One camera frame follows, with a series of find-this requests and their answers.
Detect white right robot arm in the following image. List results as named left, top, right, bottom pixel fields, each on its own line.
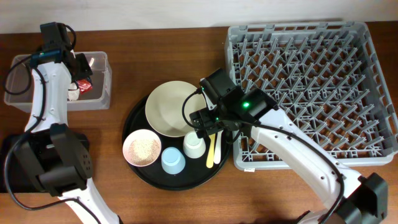
left=190, top=86, right=388, bottom=223

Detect white plastic fork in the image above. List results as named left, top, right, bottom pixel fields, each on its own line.
left=213, top=130, right=223, bottom=164

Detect red snack wrapper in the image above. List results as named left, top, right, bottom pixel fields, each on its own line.
left=76, top=79, right=93, bottom=94

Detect pink bowl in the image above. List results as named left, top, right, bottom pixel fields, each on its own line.
left=123, top=129, right=162, bottom=167

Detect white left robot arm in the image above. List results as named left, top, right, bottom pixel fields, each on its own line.
left=3, top=50, right=122, bottom=223

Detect beige plate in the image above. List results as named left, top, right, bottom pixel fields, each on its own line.
left=145, top=81, right=206, bottom=138

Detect light blue cup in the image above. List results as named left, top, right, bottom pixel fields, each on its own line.
left=161, top=147, right=186, bottom=175

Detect clear plastic waste bin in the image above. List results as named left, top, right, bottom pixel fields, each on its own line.
left=3, top=52, right=112, bottom=113

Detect grey dishwasher rack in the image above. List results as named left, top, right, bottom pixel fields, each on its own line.
left=224, top=22, right=397, bottom=166

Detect round black tray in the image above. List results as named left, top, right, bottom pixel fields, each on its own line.
left=122, top=96, right=233, bottom=191

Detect rectangular black tray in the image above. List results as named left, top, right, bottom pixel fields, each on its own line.
left=0, top=133, right=91, bottom=194

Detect yellow plastic knife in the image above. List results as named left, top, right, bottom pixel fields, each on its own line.
left=206, top=134, right=216, bottom=169

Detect white cup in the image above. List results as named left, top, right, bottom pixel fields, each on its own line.
left=183, top=131, right=206, bottom=159

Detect white tissue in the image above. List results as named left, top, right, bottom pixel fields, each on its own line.
left=68, top=83, right=80, bottom=101

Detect rice grains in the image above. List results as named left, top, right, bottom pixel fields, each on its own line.
left=128, top=139, right=160, bottom=166

